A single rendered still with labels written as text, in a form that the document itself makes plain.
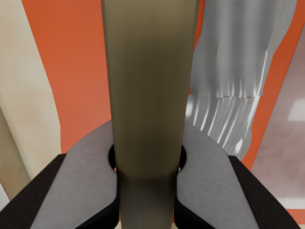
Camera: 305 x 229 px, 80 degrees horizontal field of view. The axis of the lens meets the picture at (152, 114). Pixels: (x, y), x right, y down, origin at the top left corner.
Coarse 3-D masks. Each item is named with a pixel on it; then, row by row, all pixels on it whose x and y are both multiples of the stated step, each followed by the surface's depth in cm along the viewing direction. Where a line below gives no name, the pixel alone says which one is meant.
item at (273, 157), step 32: (64, 96) 18; (96, 96) 18; (288, 96) 18; (64, 128) 19; (96, 128) 19; (256, 128) 19; (288, 128) 19; (256, 160) 22; (288, 160) 22; (288, 192) 24
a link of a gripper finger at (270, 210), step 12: (228, 156) 9; (240, 168) 8; (240, 180) 8; (252, 180) 8; (252, 192) 7; (264, 192) 7; (252, 204) 7; (264, 204) 7; (276, 204) 7; (264, 216) 6; (276, 216) 6; (288, 216) 6; (264, 228) 6; (276, 228) 6; (288, 228) 6; (300, 228) 6
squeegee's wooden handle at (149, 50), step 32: (128, 0) 5; (160, 0) 5; (192, 0) 5; (128, 32) 5; (160, 32) 5; (192, 32) 6; (128, 64) 6; (160, 64) 6; (128, 96) 6; (160, 96) 6; (128, 128) 7; (160, 128) 7; (128, 160) 8; (160, 160) 8; (128, 192) 9; (160, 192) 9; (128, 224) 10; (160, 224) 10
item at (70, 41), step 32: (32, 0) 14; (64, 0) 14; (96, 0) 14; (32, 32) 15; (64, 32) 15; (96, 32) 15; (288, 32) 15; (64, 64) 16; (96, 64) 16; (288, 64) 16
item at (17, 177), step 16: (0, 112) 18; (0, 128) 18; (0, 144) 18; (0, 160) 18; (16, 160) 20; (0, 176) 18; (16, 176) 20; (0, 192) 19; (16, 192) 20; (0, 208) 20
